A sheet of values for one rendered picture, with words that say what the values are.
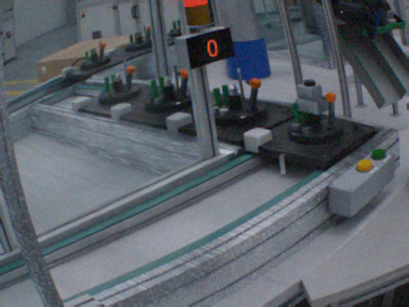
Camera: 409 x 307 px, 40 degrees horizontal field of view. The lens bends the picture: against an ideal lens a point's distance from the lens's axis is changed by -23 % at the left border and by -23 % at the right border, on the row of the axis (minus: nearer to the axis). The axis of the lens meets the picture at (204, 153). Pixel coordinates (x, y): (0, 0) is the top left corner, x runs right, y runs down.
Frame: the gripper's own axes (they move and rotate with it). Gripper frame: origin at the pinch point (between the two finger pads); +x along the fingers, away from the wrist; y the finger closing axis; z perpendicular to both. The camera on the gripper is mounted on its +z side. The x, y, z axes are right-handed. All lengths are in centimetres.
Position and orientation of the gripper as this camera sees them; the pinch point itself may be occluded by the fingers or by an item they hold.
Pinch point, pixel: (370, 26)
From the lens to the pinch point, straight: 135.9
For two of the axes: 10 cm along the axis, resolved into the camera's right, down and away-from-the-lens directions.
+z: -6.7, -1.8, 7.2
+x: 1.3, 9.3, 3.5
